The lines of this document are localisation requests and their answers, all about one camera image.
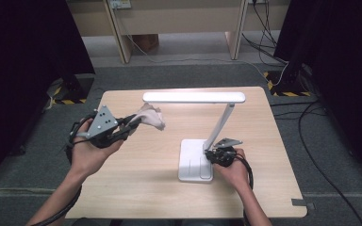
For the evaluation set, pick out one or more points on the brown cardboard box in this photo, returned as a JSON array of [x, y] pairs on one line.
[[146, 42]]

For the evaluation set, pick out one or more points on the beige wooden desk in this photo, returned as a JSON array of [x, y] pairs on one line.
[[182, 19]]

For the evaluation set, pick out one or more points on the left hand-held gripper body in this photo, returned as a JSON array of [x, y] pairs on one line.
[[102, 124]]

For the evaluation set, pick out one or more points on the dark curtain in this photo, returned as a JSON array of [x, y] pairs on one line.
[[19, 62], [352, 62]]

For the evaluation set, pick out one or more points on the beige cloth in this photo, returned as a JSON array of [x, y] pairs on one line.
[[151, 117]]

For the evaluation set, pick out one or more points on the grey tape piece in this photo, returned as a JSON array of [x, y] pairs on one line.
[[300, 202]]

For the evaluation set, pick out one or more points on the person's right hand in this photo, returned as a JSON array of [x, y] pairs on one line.
[[237, 174]]

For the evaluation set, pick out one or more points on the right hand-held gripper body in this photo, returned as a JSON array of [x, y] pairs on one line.
[[224, 157]]

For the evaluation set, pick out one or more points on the black stand with striped base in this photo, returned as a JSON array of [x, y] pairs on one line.
[[284, 83], [75, 88]]

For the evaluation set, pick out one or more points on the person's left hand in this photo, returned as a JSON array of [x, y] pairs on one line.
[[88, 157]]

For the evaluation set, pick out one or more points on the white power socket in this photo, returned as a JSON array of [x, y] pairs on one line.
[[120, 3]]

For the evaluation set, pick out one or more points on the white desk lamp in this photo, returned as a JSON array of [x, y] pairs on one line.
[[194, 97]]

